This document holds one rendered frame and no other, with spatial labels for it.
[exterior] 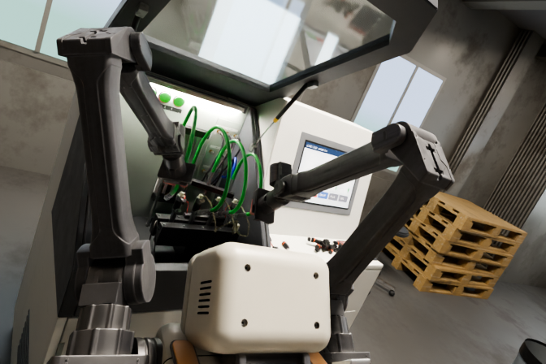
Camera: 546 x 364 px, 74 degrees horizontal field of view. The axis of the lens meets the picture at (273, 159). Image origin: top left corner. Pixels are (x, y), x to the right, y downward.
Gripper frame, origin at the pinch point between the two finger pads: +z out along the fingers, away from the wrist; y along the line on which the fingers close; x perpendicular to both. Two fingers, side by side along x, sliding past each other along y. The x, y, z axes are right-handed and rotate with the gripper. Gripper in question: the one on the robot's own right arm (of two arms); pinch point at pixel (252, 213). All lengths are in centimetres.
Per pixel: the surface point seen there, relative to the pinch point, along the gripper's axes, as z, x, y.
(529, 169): 154, -530, 236
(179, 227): 30.6, 15.6, -0.9
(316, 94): 167, -138, 219
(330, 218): 40, -61, 22
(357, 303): 49, -85, -15
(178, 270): 17.1, 16.3, -18.5
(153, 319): 30.2, 18.0, -32.6
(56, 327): 25, 45, -37
